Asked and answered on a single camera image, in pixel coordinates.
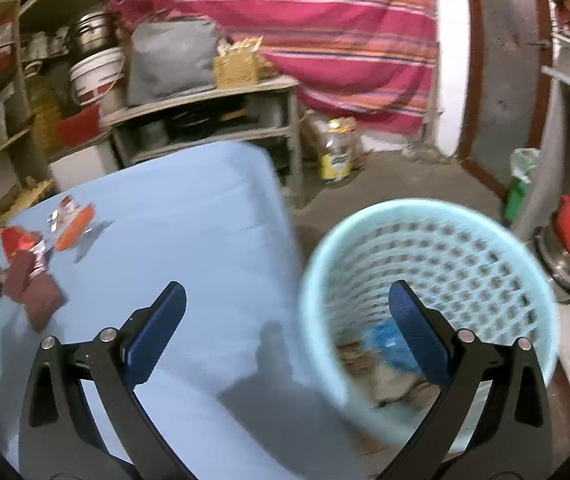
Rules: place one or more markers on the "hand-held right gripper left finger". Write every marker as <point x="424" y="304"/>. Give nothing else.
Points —
<point x="157" y="345"/>

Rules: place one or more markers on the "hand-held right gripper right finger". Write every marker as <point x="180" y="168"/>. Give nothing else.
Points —
<point x="417" y="340"/>

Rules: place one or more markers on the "blue plastic bag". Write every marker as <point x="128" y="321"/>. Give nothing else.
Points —
<point x="382" y="340"/>

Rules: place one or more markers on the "red snack wrapper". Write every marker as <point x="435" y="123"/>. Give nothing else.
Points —
<point x="15" y="240"/>

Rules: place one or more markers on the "maroon wrapper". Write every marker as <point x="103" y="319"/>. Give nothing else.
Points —
<point x="40" y="295"/>

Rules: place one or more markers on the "brown cardboard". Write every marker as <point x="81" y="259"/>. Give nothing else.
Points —
<point x="355" y="352"/>

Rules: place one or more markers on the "light blue plastic basket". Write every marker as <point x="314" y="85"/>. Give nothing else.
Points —
<point x="465" y="270"/>

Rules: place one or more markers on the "orange wrapper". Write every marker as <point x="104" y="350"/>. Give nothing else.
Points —
<point x="72" y="232"/>

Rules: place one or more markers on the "clear silver wrapper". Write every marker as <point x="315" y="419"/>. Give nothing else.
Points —
<point x="65" y="210"/>

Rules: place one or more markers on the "yellow egg carton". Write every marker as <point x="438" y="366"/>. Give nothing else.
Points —
<point x="30" y="195"/>

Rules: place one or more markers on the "blue tablecloth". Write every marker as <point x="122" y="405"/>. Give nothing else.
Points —
<point x="175" y="220"/>

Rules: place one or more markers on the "yellow oil jug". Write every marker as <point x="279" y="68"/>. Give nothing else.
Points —
<point x="45" y="120"/>

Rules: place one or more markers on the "green bottle with plastic bag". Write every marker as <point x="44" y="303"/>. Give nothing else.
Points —
<point x="517" y="195"/>

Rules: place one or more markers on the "red basin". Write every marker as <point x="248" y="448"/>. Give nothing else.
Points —
<point x="77" y="125"/>

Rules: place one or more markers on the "yellow labelled plastic bottle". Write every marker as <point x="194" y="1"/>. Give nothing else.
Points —
<point x="337" y="160"/>

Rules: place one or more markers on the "small steel pot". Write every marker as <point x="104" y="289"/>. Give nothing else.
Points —
<point x="152" y="135"/>

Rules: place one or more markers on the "black pan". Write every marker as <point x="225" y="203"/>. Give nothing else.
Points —
<point x="192" y="125"/>

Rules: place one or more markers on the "white plastic bucket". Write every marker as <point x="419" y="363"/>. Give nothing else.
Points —
<point x="97" y="77"/>

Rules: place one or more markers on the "wooden side table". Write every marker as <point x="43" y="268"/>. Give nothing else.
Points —
<point x="200" y="97"/>

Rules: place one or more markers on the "white container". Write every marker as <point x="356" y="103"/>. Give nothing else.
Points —
<point x="265" y="112"/>

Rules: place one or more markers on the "large steel pot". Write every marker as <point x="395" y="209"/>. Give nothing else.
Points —
<point x="90" y="35"/>

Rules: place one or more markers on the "grey cushion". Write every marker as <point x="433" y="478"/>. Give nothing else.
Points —
<point x="170" y="60"/>

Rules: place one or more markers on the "yellow utensil holder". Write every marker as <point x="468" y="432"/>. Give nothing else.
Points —
<point x="235" y="70"/>

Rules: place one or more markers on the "brown framed door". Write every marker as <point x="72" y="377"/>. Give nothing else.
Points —
<point x="505" y="60"/>

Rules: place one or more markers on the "red striped cloth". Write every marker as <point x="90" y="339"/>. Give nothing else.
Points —
<point x="340" y="35"/>

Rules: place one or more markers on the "dark wooden wall shelf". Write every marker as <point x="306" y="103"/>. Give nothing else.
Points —
<point x="60" y="10"/>

